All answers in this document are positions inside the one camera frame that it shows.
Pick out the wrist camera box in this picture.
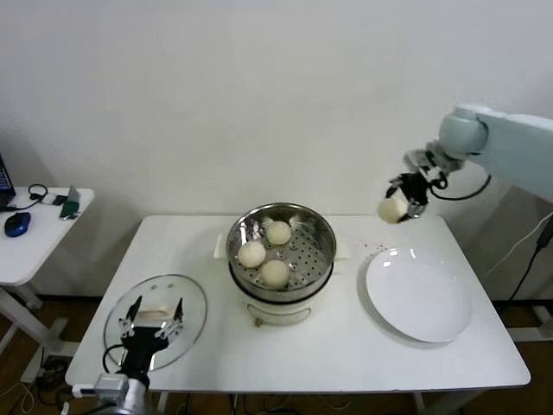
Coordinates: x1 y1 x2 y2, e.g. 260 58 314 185
71 373 130 397
404 149 435 169

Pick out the floor power strip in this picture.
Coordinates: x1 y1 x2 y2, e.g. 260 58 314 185
41 354 73 378

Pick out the white wall cable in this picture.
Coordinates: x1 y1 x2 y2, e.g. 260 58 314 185
483 214 553 278

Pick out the white steamed baozi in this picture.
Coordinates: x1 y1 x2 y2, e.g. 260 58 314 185
261 259 289 290
238 241 267 268
265 220 292 246
377 196 410 225

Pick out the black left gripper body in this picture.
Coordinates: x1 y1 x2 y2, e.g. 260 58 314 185
119 326 172 381

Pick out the perforated steel steamer basket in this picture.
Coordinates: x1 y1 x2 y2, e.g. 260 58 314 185
214 201 350 303

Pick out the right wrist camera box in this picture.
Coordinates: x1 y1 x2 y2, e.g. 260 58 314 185
404 149 435 169

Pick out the large white plate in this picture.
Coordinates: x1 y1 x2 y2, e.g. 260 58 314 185
365 246 474 344

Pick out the blue computer mouse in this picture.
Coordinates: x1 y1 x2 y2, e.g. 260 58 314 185
4 211 34 238

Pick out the round glass lid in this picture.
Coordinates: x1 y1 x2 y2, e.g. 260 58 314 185
103 272 209 373

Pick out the white electric cooker pot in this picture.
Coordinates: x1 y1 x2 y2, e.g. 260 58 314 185
228 257 347 330

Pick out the green circuit board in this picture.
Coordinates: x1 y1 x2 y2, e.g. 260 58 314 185
60 185 83 221

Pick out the black looped cable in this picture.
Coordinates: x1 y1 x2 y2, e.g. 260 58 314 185
0 183 51 213

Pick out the black power adapter cable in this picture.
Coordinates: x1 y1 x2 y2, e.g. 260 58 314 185
509 222 553 302

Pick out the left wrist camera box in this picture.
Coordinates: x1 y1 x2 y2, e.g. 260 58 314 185
71 373 130 397

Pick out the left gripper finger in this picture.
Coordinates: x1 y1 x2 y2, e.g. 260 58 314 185
117 295 143 339
155 297 185 341

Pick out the dark laptop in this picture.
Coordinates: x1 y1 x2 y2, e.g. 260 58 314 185
0 151 17 213

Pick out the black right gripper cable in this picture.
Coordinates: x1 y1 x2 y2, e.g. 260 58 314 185
429 172 492 201

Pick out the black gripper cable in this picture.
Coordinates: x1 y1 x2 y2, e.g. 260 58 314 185
102 343 126 375
429 172 492 201

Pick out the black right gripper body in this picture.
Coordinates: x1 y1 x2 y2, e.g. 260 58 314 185
396 171 432 208

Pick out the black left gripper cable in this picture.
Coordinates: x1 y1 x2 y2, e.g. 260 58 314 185
102 343 126 375

